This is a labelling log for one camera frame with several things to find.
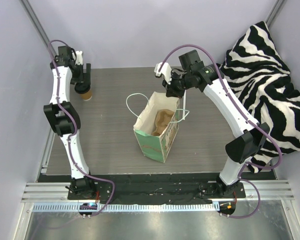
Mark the white slotted cable duct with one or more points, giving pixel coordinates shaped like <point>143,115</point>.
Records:
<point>122,208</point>

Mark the aluminium frame rail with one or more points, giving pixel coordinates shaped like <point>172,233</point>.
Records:
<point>57,192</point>

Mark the zebra print blanket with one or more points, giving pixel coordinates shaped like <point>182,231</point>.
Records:
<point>261,81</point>

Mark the brown paper coffee cup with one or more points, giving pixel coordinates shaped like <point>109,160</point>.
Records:
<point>87,96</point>

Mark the brown cardboard cup carrier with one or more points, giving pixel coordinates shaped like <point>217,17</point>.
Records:
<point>162,119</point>

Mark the white wrapped straw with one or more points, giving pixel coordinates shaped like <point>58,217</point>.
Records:
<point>184,105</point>

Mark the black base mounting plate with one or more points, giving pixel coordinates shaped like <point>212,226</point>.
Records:
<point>150,189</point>

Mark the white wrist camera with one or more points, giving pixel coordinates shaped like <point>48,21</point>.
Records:
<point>79,57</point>
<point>163,70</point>

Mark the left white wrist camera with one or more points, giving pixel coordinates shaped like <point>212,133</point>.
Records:
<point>79,57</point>

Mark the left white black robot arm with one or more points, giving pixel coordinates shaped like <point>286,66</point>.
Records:
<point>69,69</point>

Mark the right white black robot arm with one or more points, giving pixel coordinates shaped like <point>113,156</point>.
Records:
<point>249,134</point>

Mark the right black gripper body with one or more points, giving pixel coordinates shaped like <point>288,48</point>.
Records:
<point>173,90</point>

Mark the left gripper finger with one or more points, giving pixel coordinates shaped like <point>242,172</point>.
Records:
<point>77,80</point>
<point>87,74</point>

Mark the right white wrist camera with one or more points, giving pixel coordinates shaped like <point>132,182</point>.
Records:
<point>163,70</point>

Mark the green paper gift bag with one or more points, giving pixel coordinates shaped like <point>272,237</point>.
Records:
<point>156,148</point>

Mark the black plastic cup lid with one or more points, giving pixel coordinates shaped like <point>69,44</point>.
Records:
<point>82,88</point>

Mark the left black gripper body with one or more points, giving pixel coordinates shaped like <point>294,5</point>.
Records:
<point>87,75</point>

